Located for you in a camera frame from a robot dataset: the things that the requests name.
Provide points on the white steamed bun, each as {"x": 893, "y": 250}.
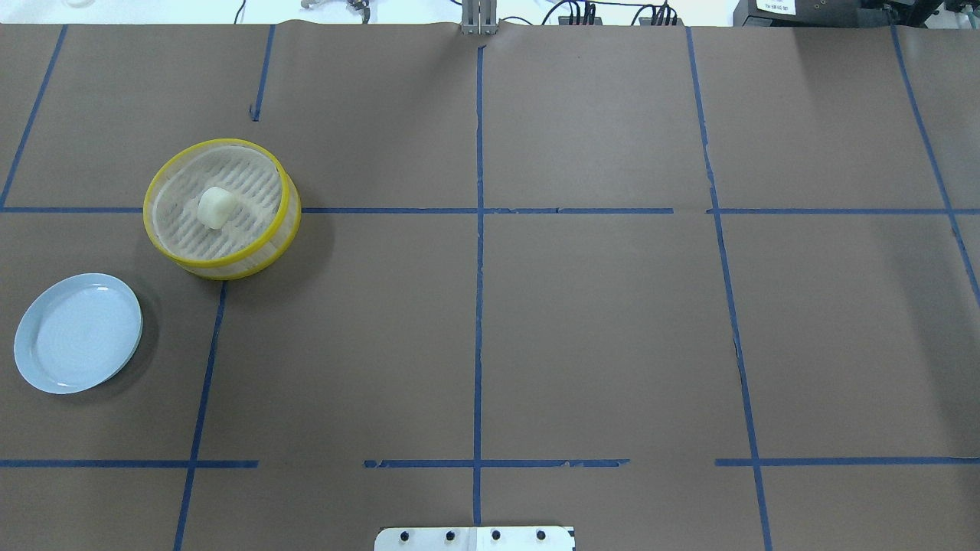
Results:
{"x": 215, "y": 207}

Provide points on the yellow round steamer basket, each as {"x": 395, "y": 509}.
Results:
{"x": 269, "y": 209}

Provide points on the black box on table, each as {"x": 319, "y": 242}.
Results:
{"x": 809, "y": 14}

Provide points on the light blue plate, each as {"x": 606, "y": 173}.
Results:
{"x": 78, "y": 334}

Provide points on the aluminium frame post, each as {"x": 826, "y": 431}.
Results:
{"x": 479, "y": 17}

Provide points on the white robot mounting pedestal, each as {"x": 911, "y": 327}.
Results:
{"x": 476, "y": 538}

